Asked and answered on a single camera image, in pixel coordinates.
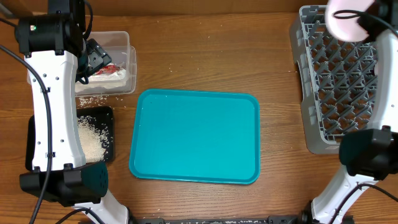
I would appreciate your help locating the grey dishwasher rack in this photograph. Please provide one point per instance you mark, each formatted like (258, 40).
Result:
(346, 86)

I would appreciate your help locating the teal serving tray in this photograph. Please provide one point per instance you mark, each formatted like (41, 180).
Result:
(196, 136)

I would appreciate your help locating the food scraps and rice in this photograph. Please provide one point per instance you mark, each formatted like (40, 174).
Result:
(95, 139)

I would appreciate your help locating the red snack wrapper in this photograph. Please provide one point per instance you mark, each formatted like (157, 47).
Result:
(108, 70)

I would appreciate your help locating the white tissue pile in bin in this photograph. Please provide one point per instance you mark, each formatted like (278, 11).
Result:
(99, 84)

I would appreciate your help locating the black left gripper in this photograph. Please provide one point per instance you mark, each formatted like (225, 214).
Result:
(99, 58)

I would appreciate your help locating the large pink plate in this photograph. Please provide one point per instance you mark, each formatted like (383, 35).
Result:
(347, 30)

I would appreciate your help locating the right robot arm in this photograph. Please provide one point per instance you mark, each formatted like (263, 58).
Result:
(366, 157)

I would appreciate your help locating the clear plastic waste bin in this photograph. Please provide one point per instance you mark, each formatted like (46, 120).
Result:
(70, 65)

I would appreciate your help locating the black rectangular tray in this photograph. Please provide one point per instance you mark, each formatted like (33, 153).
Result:
(103, 114)

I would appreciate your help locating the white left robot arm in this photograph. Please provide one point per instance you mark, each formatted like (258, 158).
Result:
(59, 172)

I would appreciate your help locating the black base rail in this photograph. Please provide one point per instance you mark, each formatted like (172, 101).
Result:
(278, 219)

